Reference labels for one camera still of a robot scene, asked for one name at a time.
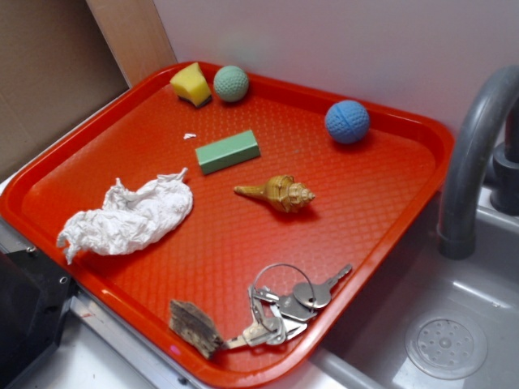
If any round sink drain strainer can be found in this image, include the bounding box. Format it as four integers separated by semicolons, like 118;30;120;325
405;310;487;381

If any bunch of silver keys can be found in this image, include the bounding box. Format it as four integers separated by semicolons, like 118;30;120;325
221;264;353;350

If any black box left corner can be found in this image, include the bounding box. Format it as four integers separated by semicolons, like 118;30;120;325
1;246;76;388

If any brown conch seashell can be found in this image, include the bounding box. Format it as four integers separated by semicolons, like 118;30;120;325
234;175;315;213

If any brown wood bark piece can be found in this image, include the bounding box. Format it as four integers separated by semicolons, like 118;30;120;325
169;299;224;360

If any brown cardboard panel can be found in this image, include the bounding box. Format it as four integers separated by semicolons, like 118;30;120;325
1;1;127;179

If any grey plastic sink basin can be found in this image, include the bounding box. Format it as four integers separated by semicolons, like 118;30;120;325
311;189;518;388

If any green dimpled ball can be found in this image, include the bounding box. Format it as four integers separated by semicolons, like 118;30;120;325
213;66;249;103

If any green rectangular block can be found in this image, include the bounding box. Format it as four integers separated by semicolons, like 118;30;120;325
195;130;261;175

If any red plastic tray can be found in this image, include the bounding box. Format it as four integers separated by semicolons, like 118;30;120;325
1;66;454;388

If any blue dimpled ball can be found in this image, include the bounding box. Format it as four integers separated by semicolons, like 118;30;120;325
324;100;371;144

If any light wooden board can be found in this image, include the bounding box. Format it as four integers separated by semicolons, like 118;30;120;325
87;0;178;87

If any dark grey faucet handle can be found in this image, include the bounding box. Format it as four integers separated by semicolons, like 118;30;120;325
491;101;519;216

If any grey curved faucet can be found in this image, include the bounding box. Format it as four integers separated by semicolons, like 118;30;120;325
437;65;518;259

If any crumpled white paper towel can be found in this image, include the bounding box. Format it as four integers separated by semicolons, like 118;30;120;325
57;168;194;264

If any yellow sponge wedge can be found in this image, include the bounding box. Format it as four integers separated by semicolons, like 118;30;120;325
169;62;212;108

